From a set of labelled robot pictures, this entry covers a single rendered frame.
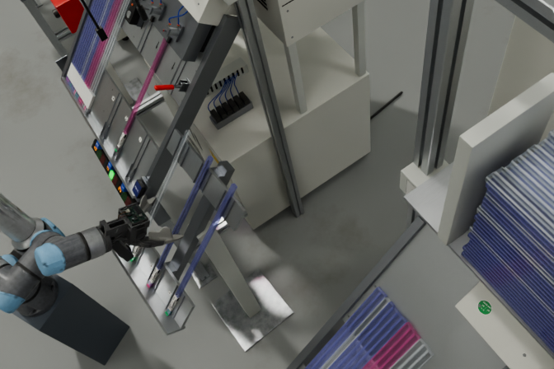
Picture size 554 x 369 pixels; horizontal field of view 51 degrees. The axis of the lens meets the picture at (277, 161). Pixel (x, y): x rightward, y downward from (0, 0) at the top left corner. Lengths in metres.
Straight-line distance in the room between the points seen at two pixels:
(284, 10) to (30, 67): 2.20
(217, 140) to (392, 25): 1.44
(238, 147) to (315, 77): 0.41
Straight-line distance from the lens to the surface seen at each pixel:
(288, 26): 1.78
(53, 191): 3.08
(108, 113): 2.14
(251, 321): 2.47
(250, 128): 2.14
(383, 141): 2.79
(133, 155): 2.00
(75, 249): 1.47
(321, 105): 2.16
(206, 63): 1.68
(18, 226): 1.94
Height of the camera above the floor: 2.35
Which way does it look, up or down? 58 degrees down
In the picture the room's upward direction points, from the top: 16 degrees counter-clockwise
